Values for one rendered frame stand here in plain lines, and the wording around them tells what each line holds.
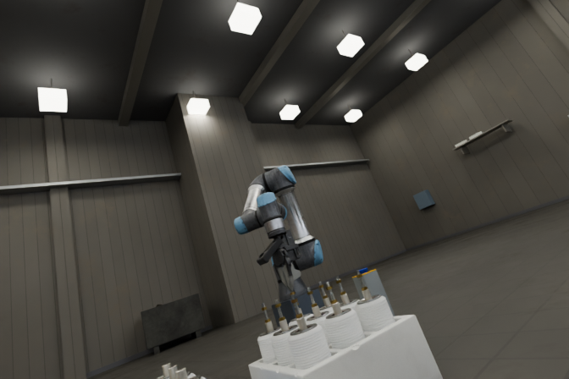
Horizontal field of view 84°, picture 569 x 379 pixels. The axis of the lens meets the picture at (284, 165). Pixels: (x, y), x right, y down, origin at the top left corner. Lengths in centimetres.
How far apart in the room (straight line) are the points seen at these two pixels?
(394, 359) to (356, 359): 12
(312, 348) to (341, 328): 11
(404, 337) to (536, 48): 1010
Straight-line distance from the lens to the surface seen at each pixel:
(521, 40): 1093
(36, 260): 765
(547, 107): 1050
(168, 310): 657
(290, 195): 163
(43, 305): 749
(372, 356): 95
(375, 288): 128
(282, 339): 100
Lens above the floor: 38
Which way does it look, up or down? 19 degrees up
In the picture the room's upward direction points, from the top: 20 degrees counter-clockwise
